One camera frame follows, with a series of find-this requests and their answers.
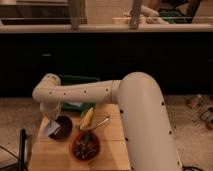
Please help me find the metal spoon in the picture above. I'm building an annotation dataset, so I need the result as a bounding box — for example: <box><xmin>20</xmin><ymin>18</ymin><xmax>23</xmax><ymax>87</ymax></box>
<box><xmin>89</xmin><ymin>116</ymin><xmax>110</xmax><ymax>132</ymax></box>

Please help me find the orange bowl with food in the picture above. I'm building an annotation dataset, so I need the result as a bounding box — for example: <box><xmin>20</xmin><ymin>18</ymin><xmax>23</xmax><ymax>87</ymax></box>
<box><xmin>69</xmin><ymin>132</ymin><xmax>101</xmax><ymax>163</ymax></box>

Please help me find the yellow corn cob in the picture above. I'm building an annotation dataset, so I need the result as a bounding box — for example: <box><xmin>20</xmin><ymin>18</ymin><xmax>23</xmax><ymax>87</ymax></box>
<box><xmin>79</xmin><ymin>107</ymin><xmax>94</xmax><ymax>130</ymax></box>

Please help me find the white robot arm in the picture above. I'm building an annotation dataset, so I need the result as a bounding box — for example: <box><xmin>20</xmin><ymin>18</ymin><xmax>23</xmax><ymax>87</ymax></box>
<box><xmin>32</xmin><ymin>72</ymin><xmax>182</xmax><ymax>171</ymax></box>

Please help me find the green plastic tray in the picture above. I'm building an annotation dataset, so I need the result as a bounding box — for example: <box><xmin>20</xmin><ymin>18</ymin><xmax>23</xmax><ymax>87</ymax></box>
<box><xmin>59</xmin><ymin>75</ymin><xmax>99</xmax><ymax>113</ymax></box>

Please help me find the blue sponge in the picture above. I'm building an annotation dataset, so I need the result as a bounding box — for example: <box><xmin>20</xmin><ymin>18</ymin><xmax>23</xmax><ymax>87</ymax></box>
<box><xmin>68</xmin><ymin>102</ymin><xmax>83</xmax><ymax>107</ymax></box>

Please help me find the green bin in background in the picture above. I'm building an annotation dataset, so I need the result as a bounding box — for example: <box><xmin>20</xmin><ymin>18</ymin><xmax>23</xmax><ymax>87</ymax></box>
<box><xmin>160</xmin><ymin>11</ymin><xmax>187</xmax><ymax>24</ymax></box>

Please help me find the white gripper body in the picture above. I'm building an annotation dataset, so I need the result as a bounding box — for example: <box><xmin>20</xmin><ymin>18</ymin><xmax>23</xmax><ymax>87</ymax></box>
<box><xmin>40</xmin><ymin>103</ymin><xmax>61</xmax><ymax>120</ymax></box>

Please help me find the black chair frame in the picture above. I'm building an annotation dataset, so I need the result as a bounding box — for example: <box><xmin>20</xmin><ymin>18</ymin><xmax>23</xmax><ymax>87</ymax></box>
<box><xmin>1</xmin><ymin>129</ymin><xmax>28</xmax><ymax>171</ymax></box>

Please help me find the light blue towel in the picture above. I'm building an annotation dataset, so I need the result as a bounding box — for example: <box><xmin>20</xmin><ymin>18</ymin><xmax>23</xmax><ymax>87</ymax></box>
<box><xmin>43</xmin><ymin>120</ymin><xmax>60</xmax><ymax>136</ymax></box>

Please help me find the purple bowl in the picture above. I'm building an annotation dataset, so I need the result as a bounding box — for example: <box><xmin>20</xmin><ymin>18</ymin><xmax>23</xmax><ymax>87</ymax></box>
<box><xmin>49</xmin><ymin>115</ymin><xmax>73</xmax><ymax>140</ymax></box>

